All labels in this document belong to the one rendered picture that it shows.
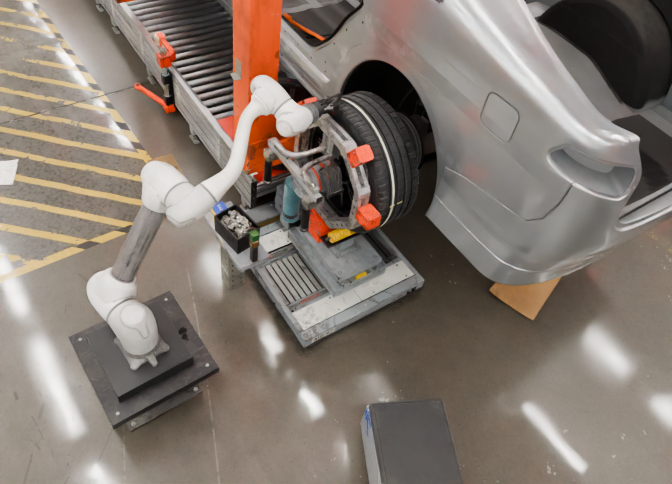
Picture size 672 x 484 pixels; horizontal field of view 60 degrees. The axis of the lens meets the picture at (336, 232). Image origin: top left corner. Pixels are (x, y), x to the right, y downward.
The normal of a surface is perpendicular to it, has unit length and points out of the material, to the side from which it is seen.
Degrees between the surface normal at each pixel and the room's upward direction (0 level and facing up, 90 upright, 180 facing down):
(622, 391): 0
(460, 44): 80
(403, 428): 0
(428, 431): 0
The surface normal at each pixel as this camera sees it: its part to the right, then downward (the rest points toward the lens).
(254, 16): 0.55, 0.68
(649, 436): 0.12, -0.65
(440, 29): -0.79, 0.24
